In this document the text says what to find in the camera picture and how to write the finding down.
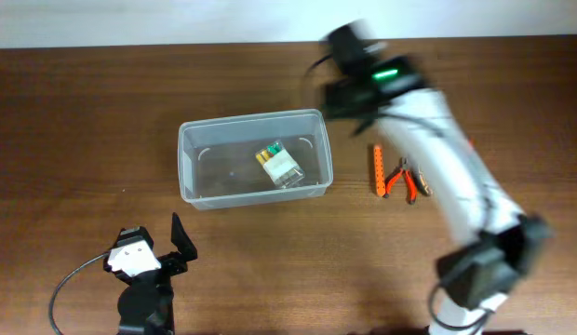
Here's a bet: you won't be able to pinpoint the clear box of coloured bits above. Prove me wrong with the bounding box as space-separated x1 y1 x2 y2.
255 141 305 189

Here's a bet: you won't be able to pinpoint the clear plastic storage container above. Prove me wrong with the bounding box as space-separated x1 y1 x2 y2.
178 109 333 210

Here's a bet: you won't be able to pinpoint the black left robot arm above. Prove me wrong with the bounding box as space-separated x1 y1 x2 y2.
103 213 198 335

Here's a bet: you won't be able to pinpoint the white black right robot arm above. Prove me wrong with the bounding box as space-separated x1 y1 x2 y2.
324 51 550 334

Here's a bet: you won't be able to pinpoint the orange perforated plastic bar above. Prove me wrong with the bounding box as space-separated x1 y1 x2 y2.
372 144 386 197

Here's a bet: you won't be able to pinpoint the orange black long-nose pliers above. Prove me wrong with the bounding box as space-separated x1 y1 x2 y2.
410 167 433 197

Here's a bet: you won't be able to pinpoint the red handled side cutters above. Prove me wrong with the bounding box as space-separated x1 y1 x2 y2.
383 157 417 205

